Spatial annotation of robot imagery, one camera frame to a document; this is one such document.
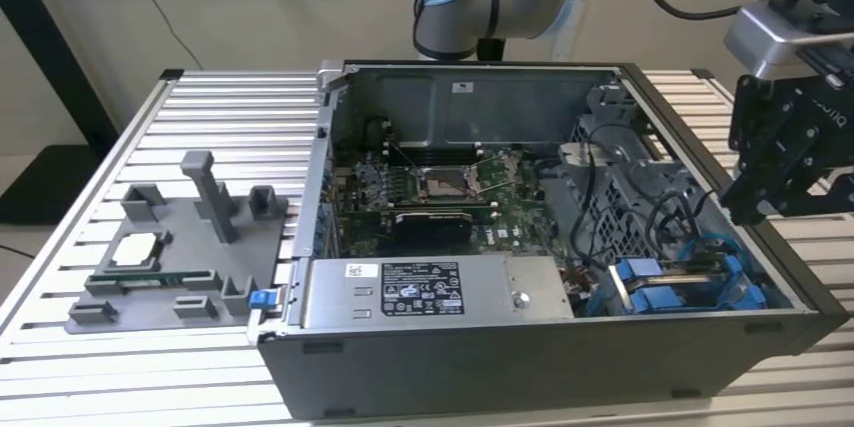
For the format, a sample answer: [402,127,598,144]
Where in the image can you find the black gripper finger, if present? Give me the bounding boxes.
[773,166,854,216]
[719,145,801,226]

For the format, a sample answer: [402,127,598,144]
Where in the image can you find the blue disk wire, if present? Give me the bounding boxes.
[682,230,743,269]

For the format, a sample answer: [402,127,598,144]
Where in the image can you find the hard disk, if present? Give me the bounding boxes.
[628,287,683,316]
[612,254,746,293]

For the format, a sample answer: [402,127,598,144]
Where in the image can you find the black disk wire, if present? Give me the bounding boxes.
[571,122,712,268]

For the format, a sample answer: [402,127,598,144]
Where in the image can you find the metal drive cage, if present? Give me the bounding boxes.
[539,114,719,268]

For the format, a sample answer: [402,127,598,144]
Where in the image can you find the green motherboard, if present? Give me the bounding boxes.
[332,146,576,259]

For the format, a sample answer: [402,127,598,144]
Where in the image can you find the silver power supply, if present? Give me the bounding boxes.
[300,254,576,327]

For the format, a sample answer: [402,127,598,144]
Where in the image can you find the CPU socket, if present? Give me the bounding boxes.
[411,165,483,202]

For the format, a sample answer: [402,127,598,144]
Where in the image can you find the black RAM slots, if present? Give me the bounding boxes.
[384,140,486,166]

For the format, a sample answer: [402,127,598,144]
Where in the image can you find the locking lever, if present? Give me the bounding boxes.
[391,142,423,172]

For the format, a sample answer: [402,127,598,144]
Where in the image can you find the black PC case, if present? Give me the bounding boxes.
[245,58,853,421]

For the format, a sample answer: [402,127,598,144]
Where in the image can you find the blue case latch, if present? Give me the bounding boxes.
[245,288,279,311]

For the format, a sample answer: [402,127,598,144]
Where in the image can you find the grey parts rack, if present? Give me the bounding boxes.
[63,149,293,337]

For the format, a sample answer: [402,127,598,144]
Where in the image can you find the green RAM stick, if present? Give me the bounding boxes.
[88,271,209,285]

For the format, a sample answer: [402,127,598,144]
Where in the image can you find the silver CPU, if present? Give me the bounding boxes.
[111,234,161,266]

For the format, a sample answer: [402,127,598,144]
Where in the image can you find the black box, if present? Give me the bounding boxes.
[0,144,103,226]

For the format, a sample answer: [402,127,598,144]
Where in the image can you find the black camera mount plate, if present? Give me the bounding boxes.
[728,74,777,154]

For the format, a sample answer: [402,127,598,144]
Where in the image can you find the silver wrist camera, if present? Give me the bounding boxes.
[722,0,854,82]

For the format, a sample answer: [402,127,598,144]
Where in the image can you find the thin black wall cable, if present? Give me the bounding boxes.
[111,0,204,71]

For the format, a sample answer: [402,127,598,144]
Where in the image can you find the black slanted post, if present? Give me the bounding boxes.
[0,0,123,148]

